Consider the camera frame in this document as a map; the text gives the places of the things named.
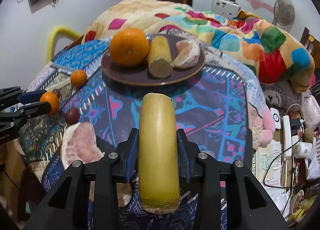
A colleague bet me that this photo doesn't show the blue patterned bedsheet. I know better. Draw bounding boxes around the blue patterned bedsheet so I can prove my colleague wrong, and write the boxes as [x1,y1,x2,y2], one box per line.
[18,29,267,230]

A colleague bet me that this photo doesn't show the small pomelo segment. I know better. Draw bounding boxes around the small pomelo segment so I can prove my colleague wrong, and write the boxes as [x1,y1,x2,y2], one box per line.
[172,39,200,69]

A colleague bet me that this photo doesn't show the medium orange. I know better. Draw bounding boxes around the medium orange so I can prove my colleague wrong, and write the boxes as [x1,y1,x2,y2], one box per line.
[40,92,60,115]

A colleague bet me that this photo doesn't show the short sugarcane piece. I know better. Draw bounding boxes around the short sugarcane piece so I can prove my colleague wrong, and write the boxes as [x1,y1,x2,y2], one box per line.
[147,35,173,78]

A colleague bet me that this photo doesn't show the large orange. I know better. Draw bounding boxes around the large orange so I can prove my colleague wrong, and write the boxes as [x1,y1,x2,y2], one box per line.
[109,28,150,67]

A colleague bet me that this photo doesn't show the dark purple plate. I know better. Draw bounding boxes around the dark purple plate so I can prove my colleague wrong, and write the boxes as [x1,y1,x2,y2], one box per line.
[101,34,206,87]

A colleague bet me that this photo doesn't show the colourful patchwork blanket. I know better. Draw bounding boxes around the colourful patchwork blanket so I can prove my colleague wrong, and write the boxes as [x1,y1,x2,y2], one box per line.
[82,0,315,93]

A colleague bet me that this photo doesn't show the long sugarcane piece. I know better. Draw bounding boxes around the long sugarcane piece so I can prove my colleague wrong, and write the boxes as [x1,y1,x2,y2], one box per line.
[138,93,180,214]

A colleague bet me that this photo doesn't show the wooden headboard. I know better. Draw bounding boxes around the wooden headboard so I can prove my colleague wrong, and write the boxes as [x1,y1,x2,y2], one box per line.
[300,27,320,68]

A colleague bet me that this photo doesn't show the large pomelo segment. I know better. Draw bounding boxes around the large pomelo segment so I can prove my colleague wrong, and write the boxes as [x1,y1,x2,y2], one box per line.
[60,122,132,207]

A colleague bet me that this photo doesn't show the white bedside cabinet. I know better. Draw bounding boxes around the white bedside cabinet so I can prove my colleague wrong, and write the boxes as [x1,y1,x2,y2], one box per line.
[212,0,241,19]

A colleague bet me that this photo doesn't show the pink quilted pouch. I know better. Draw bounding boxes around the pink quilted pouch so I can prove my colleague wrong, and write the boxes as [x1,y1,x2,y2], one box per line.
[302,95,320,131]

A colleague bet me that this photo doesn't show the yellow foam tube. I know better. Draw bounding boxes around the yellow foam tube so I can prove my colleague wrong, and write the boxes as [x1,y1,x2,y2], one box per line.
[46,26,81,63]

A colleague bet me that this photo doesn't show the white power strip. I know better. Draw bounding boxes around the white power strip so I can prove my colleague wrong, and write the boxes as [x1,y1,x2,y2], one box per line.
[283,115,292,160]

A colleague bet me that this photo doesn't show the dark round chestnut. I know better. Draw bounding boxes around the dark round chestnut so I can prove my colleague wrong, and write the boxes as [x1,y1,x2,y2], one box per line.
[65,107,80,125]

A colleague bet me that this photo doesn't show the standing electric fan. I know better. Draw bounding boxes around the standing electric fan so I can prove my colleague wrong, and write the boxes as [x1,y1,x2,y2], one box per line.
[273,0,295,26]

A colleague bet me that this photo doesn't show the small tangerine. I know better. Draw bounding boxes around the small tangerine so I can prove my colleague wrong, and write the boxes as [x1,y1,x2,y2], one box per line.
[71,69,87,88]

